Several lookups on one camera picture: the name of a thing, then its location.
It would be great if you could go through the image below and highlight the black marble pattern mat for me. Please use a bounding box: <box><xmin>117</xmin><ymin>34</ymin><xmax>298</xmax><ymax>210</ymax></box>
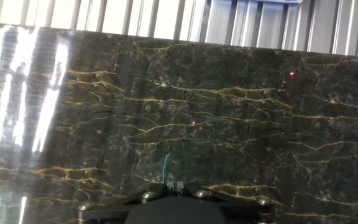
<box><xmin>0</xmin><ymin>21</ymin><xmax>358</xmax><ymax>224</ymax></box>

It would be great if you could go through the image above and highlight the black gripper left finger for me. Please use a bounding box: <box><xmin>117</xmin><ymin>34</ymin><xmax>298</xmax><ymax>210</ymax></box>
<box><xmin>75</xmin><ymin>182</ymin><xmax>176</xmax><ymax>224</ymax></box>

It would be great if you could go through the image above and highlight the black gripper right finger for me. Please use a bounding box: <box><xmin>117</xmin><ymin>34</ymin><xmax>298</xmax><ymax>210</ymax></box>
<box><xmin>177</xmin><ymin>182</ymin><xmax>276</xmax><ymax>224</ymax></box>

